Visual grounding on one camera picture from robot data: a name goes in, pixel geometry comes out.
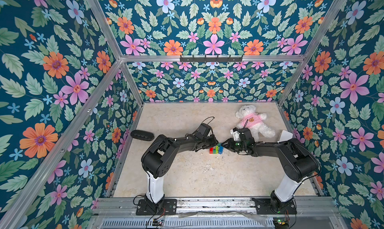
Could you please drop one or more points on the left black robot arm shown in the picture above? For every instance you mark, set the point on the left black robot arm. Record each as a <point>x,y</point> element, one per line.
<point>159,157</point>

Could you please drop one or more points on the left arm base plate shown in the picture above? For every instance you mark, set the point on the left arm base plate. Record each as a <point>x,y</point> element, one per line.
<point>163,207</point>

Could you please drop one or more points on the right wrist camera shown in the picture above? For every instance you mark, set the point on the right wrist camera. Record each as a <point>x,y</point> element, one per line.
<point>235,134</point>

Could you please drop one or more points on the black hook rail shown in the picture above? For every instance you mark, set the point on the black hook rail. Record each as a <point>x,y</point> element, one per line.
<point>214,58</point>

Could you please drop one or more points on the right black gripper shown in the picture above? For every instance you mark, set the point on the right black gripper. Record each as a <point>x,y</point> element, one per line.
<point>235,144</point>

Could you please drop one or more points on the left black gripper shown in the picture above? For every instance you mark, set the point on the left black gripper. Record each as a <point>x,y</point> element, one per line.
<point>213,143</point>

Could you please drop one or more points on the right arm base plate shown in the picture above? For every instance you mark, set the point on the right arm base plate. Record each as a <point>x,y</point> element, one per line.
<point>273,206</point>

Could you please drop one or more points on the black oval case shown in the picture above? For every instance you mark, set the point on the black oval case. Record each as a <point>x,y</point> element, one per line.
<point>142,135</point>

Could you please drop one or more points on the blue lego brick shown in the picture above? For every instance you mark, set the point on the blue lego brick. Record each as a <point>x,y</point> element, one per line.
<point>220,149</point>

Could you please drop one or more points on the white rectangular box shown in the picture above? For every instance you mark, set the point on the white rectangular box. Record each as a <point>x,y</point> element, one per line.
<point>285,136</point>

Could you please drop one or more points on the aluminium front rail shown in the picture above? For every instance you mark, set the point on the aluminium front rail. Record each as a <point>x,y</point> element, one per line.
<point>303,212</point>

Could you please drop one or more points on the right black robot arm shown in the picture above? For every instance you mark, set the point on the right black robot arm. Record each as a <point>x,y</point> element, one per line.
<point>297,162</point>

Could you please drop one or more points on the white teddy bear pink shirt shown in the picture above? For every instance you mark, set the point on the white teddy bear pink shirt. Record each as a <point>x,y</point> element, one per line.
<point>254,121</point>

